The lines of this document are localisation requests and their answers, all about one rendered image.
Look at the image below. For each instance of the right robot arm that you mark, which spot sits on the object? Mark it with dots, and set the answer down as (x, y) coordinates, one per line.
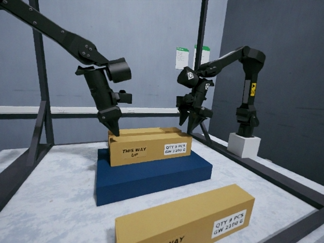
(80, 48)

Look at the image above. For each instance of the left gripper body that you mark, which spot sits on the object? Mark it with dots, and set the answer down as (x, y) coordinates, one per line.
(200, 97)

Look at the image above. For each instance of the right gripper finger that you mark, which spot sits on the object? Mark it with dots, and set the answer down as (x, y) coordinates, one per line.
(113, 125)

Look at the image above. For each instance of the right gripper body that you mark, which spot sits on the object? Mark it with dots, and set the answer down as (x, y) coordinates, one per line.
(104, 104)

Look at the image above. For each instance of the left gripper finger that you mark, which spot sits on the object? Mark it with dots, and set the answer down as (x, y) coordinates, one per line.
(183, 116)
(197, 119)

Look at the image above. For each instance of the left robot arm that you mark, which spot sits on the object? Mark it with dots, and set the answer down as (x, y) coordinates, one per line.
(253, 62)

